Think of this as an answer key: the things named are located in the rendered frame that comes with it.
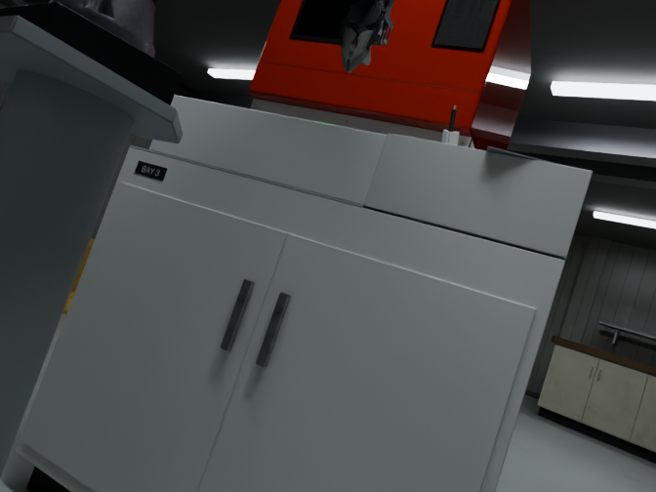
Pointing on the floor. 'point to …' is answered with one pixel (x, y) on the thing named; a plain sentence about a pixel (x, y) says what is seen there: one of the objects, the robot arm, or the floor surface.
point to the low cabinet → (601, 396)
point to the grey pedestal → (54, 188)
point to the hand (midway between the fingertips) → (348, 63)
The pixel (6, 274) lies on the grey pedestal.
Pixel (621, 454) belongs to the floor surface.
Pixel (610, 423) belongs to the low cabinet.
